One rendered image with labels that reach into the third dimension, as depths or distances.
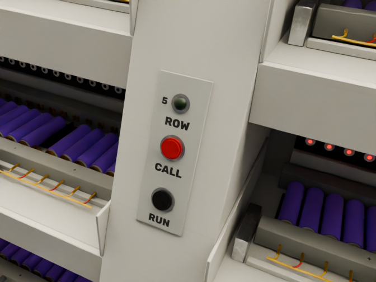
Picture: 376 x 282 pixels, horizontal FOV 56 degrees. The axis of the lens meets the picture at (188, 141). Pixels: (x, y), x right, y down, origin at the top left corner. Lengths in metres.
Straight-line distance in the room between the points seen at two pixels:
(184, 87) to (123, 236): 0.14
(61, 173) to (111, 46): 0.16
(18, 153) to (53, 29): 0.17
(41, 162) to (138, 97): 0.17
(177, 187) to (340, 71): 0.14
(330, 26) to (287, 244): 0.19
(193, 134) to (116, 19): 0.12
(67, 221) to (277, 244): 0.20
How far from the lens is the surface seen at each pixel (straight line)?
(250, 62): 0.24
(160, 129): 0.26
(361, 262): 0.35
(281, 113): 0.25
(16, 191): 0.42
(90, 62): 0.30
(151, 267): 0.31
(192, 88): 0.25
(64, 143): 0.44
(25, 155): 0.43
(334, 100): 0.24
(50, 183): 0.41
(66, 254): 0.37
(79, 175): 0.38
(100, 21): 0.31
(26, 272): 0.55
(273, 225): 0.34
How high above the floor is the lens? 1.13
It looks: 17 degrees down
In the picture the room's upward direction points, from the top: 11 degrees clockwise
